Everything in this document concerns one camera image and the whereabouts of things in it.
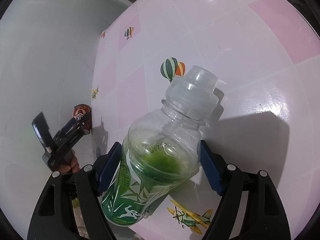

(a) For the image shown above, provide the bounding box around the green label plastic bottle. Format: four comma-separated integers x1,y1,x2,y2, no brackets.
101,66,218,226

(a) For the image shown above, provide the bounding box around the person's left hand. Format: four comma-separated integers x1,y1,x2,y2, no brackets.
59,149,80,173

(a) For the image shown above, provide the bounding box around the red drink can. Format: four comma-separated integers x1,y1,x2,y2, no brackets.
73,104,92,135

